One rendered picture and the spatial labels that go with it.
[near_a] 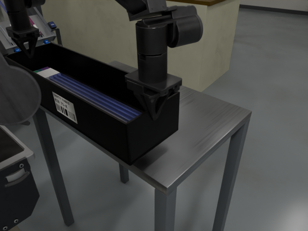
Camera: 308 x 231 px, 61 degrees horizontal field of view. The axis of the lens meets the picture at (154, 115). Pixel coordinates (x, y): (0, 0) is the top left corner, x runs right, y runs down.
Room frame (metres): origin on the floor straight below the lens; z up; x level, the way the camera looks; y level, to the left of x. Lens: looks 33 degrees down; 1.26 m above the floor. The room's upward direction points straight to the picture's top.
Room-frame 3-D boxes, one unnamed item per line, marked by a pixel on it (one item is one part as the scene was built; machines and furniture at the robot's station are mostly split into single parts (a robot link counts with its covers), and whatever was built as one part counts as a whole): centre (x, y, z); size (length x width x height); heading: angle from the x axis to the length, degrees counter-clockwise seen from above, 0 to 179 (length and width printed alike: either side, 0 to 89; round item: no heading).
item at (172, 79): (0.48, 0.00, 1.07); 0.10 x 0.07 x 0.07; 48
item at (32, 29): (0.85, 0.42, 1.06); 0.10 x 0.07 x 0.07; 48
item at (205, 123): (0.81, 0.08, 0.40); 0.70 x 0.45 x 0.80; 48
